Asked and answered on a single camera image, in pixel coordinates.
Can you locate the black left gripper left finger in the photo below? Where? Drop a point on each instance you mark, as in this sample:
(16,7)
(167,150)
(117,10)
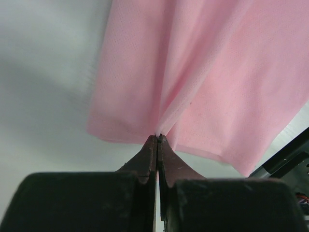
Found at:
(120,201)

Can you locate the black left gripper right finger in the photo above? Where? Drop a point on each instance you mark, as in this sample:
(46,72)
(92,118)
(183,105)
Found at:
(190,202)

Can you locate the pink t shirt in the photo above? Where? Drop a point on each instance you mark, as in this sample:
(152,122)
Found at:
(219,78)

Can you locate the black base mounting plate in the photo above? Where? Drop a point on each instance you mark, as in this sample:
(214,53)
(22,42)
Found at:
(291,165)

